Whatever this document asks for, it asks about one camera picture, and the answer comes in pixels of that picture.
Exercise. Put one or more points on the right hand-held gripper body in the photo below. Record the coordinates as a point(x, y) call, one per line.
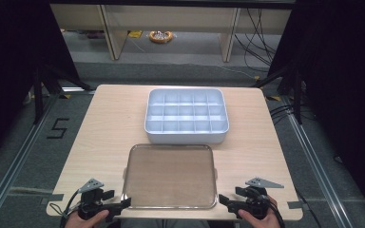
point(256, 199)

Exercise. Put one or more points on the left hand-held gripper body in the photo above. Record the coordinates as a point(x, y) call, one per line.
point(90, 198)

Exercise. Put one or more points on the clear plastic box lid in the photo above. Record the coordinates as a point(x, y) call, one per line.
point(170, 175)

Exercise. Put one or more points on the person's right hand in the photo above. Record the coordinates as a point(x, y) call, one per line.
point(259, 221)

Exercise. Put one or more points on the person's left hand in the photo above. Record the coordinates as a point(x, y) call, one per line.
point(85, 220)

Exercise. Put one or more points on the grey tape strip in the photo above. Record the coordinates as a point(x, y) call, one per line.
point(295, 205)
point(53, 198)

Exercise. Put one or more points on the white divided storage box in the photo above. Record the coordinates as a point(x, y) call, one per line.
point(186, 115)

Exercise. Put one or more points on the black metal stand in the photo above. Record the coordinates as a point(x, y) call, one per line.
point(293, 82)
point(49, 80)

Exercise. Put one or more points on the black curtain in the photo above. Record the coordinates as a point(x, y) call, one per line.
point(12, 63)
point(345, 79)

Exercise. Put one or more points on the yellow flat object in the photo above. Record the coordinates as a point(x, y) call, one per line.
point(135, 34)

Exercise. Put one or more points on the aluminium floor rail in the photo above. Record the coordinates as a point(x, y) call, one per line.
point(15, 161)
point(316, 161)

